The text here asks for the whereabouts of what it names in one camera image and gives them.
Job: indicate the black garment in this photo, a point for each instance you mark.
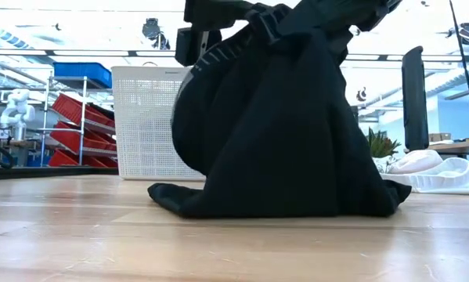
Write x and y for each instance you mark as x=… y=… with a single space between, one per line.
x=277 y=137

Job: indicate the black aluminium table frame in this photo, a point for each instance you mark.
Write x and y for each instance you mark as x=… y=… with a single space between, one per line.
x=42 y=173

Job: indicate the cardboard box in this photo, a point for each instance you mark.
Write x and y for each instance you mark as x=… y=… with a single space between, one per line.
x=439 y=137

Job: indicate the metal shelf rack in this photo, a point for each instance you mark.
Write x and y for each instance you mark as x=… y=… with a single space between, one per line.
x=83 y=117

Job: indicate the ceiling light track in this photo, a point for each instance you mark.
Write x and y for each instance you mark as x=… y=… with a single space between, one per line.
x=101 y=53

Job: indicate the pale pink garment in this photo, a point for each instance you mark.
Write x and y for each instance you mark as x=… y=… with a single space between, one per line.
x=414 y=160

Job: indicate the wooden workbench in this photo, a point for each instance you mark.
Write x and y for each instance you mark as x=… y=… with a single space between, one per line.
x=457 y=146

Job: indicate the white perforated laundry basket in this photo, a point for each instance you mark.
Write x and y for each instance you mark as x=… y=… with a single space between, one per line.
x=148 y=125

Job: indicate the plain white garment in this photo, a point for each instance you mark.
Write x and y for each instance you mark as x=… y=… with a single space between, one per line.
x=445 y=181

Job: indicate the blue plastic bin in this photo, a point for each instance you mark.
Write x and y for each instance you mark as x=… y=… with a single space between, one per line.
x=81 y=72

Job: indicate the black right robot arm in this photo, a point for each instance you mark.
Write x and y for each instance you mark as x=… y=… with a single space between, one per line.
x=414 y=98

